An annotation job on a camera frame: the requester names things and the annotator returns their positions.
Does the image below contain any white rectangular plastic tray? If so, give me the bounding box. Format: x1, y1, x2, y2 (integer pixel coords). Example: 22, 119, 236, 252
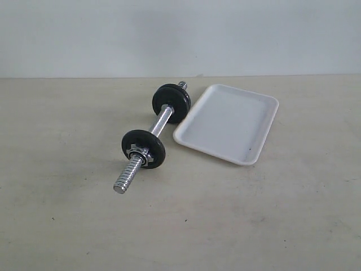
173, 84, 279, 166

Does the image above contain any chrome threaded dumbbell bar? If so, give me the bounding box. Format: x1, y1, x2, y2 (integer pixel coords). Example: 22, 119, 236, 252
113, 80, 189, 195

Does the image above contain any chrome star collar nut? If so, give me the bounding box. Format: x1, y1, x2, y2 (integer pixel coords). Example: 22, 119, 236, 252
126, 144, 154, 167

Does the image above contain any black weight plate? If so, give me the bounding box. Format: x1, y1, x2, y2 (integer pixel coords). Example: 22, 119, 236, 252
161, 81, 192, 109
121, 129, 166, 169
152, 87, 190, 124

